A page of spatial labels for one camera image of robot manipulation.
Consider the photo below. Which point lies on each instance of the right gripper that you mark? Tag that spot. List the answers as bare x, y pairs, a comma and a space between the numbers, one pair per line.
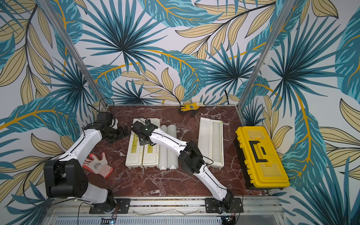
144, 138

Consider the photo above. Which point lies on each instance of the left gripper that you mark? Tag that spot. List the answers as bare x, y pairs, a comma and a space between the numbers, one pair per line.
121, 134

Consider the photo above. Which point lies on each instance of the white wrap dispenser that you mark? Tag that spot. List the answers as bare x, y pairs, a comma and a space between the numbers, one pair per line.
211, 143
151, 152
134, 157

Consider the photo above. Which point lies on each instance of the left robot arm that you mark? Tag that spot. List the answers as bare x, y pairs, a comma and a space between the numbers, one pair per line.
65, 177

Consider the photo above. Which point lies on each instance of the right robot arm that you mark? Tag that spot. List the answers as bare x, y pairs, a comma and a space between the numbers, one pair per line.
191, 161

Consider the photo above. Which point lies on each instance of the left plastic wrap roll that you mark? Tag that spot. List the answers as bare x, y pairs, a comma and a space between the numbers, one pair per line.
163, 158

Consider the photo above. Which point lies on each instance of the red white work glove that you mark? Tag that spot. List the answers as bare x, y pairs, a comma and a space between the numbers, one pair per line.
98, 165

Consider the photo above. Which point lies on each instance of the yellow black work glove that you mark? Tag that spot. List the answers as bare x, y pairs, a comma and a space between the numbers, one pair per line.
192, 107

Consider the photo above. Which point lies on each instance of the yellow black toolbox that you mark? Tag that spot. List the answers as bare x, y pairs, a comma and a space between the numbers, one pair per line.
260, 163

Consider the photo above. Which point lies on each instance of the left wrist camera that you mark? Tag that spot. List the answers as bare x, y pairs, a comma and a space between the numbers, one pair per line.
106, 118

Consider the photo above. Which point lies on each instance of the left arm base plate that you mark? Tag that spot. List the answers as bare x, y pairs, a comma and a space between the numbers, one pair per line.
116, 206

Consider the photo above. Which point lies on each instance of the aluminium front rail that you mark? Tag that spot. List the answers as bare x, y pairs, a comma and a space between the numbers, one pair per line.
173, 206

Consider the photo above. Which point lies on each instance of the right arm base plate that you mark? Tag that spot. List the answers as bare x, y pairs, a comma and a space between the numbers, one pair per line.
215, 206

